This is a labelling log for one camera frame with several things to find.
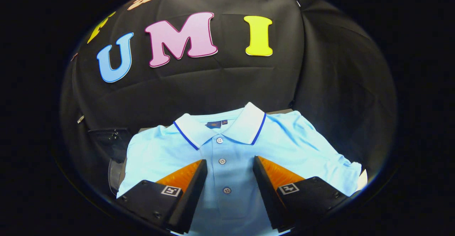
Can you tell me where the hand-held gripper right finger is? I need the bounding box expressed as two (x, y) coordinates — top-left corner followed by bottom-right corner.
(253, 155), (350, 234)

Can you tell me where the light blue polo shirt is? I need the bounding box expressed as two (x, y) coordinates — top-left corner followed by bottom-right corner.
(117, 102), (362, 236)

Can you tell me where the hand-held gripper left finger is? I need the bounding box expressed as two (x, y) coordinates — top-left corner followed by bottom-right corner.
(117, 159), (208, 235)

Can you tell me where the dark washing machine lid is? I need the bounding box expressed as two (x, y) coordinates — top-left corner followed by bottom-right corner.
(88, 129), (133, 162)

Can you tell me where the grey cabinet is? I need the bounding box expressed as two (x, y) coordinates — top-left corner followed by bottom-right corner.
(138, 108), (295, 133)

